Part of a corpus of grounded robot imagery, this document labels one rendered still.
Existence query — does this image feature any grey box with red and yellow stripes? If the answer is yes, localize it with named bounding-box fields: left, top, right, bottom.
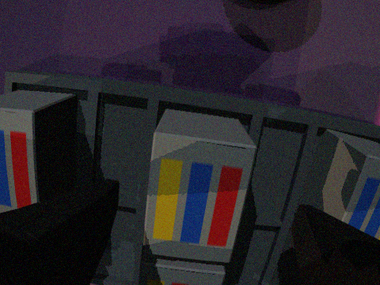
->
left=142, top=108, right=257, bottom=263
left=139, top=253, right=226, bottom=285

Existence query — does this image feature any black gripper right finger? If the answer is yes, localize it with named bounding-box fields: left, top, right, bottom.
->
left=291, top=203, right=380, bottom=285

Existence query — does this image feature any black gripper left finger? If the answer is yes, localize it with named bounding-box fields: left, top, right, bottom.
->
left=0, top=178, right=120, bottom=285

